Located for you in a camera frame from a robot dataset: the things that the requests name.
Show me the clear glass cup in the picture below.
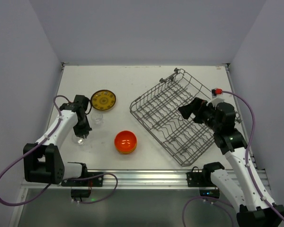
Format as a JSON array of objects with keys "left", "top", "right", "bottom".
[
  {"left": 71, "top": 134, "right": 89, "bottom": 146},
  {"left": 90, "top": 113, "right": 103, "bottom": 126}
]

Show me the yellow patterned plate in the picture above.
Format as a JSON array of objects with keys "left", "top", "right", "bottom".
[{"left": 90, "top": 89, "right": 116, "bottom": 112}]

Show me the grey wire dish rack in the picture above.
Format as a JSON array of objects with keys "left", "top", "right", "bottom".
[{"left": 129, "top": 66, "right": 231, "bottom": 169}]

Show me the orange bowl back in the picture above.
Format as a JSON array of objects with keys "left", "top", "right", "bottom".
[{"left": 114, "top": 131, "right": 138, "bottom": 150}]

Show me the orange bowl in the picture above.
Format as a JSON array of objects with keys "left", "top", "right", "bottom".
[
  {"left": 114, "top": 131, "right": 138, "bottom": 150},
  {"left": 118, "top": 150, "right": 134, "bottom": 155}
]

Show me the orange bowl front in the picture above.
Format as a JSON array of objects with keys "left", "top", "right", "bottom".
[{"left": 118, "top": 150, "right": 134, "bottom": 155}]

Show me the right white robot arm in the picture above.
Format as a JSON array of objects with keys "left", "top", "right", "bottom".
[{"left": 178, "top": 97, "right": 284, "bottom": 227}]

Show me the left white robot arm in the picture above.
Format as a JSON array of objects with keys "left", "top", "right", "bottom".
[{"left": 23, "top": 95, "right": 92, "bottom": 184}]

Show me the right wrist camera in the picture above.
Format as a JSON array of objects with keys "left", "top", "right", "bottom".
[{"left": 206, "top": 88, "right": 225, "bottom": 107}]

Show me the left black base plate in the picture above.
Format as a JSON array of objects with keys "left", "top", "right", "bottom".
[{"left": 61, "top": 172, "right": 103, "bottom": 187}]

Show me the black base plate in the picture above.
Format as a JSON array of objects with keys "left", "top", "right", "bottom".
[
  {"left": 61, "top": 172, "right": 103, "bottom": 187},
  {"left": 186, "top": 172, "right": 216, "bottom": 187}
]

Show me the aluminium mounting rail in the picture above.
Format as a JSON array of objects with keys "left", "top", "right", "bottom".
[{"left": 20, "top": 168, "right": 272, "bottom": 190}]

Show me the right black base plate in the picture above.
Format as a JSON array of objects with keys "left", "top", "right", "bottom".
[{"left": 186, "top": 172, "right": 216, "bottom": 187}]

